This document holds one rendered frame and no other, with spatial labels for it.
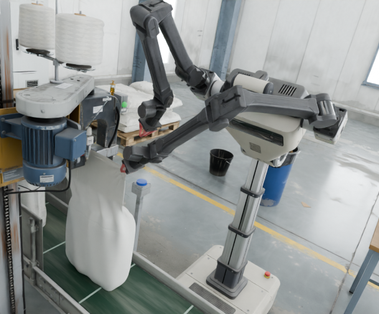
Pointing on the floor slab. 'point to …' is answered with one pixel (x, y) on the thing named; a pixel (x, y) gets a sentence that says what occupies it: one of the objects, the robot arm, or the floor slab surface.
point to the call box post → (137, 218)
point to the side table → (375, 247)
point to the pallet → (127, 138)
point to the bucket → (219, 161)
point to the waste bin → (277, 180)
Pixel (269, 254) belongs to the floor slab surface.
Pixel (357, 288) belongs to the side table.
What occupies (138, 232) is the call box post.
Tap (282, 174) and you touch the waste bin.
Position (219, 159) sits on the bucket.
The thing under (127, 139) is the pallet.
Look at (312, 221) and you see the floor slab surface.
